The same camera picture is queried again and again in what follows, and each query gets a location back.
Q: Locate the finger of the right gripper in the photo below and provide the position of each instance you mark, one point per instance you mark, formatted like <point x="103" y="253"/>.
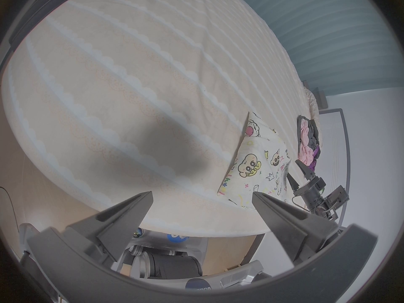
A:
<point x="293" y="184"/>
<point x="305" y="169"/>

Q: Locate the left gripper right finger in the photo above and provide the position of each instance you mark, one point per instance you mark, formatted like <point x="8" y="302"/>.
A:
<point x="284" y="222"/>

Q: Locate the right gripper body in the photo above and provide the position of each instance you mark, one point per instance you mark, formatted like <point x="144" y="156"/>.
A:
<point x="311" y="193"/>

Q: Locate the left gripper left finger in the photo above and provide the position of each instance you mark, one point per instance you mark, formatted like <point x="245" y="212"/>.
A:
<point x="124" y="221"/>

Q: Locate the white printed pyjama top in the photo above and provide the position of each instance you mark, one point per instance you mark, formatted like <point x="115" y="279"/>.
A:
<point x="255" y="166"/>

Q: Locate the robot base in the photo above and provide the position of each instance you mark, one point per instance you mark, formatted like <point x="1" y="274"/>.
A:
<point x="176" y="260"/>

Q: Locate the pile of clothes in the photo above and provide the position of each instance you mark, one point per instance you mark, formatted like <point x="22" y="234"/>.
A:
<point x="305" y="144"/>

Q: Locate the bed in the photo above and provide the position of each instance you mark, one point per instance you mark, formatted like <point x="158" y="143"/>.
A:
<point x="126" y="90"/>

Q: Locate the grey bedside table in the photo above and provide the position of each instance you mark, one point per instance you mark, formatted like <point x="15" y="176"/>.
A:
<point x="320" y="98"/>

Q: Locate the blue-green curtain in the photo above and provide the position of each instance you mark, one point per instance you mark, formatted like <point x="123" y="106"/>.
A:
<point x="331" y="27"/>

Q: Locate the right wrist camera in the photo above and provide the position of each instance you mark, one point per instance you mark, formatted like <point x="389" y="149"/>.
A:
<point x="337" y="196"/>

